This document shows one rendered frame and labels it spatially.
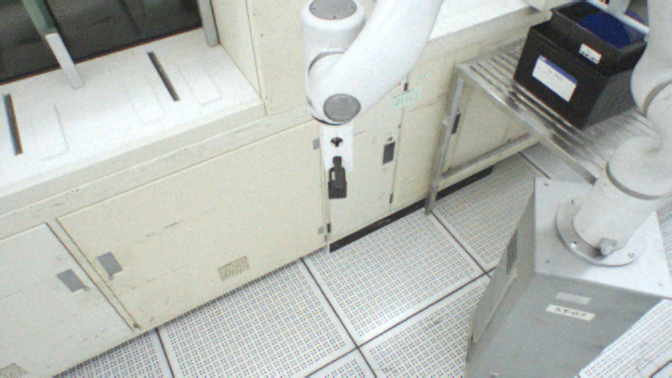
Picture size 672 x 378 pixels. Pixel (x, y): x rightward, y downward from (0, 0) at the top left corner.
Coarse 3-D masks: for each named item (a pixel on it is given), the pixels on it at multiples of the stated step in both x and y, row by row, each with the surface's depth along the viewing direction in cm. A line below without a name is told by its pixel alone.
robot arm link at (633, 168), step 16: (656, 96) 78; (656, 112) 78; (656, 128) 79; (624, 144) 89; (640, 144) 87; (656, 144) 86; (624, 160) 87; (640, 160) 83; (656, 160) 79; (608, 176) 92; (624, 176) 88; (640, 176) 85; (656, 176) 83; (624, 192) 89; (640, 192) 87; (656, 192) 87
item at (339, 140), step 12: (324, 120) 70; (324, 132) 70; (336, 132) 70; (348, 132) 70; (324, 144) 72; (336, 144) 72; (348, 144) 72; (324, 156) 73; (348, 156) 73; (348, 168) 75
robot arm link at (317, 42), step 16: (320, 0) 60; (336, 0) 60; (352, 0) 61; (304, 16) 59; (320, 16) 58; (336, 16) 58; (352, 16) 58; (304, 32) 60; (320, 32) 58; (336, 32) 57; (352, 32) 58; (304, 48) 62; (320, 48) 59; (336, 48) 59; (304, 64) 64
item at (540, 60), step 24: (528, 48) 133; (552, 48) 125; (528, 72) 136; (552, 72) 128; (576, 72) 122; (624, 72) 117; (552, 96) 132; (576, 96) 124; (600, 96) 119; (624, 96) 126; (576, 120) 127; (600, 120) 129
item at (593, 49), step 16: (576, 0) 128; (592, 0) 124; (608, 0) 131; (624, 0) 116; (560, 16) 124; (576, 16) 131; (624, 16) 119; (560, 32) 126; (576, 32) 121; (576, 48) 123; (592, 48) 119; (608, 48) 115; (624, 48) 114; (640, 48) 119; (592, 64) 121; (608, 64) 117; (624, 64) 120
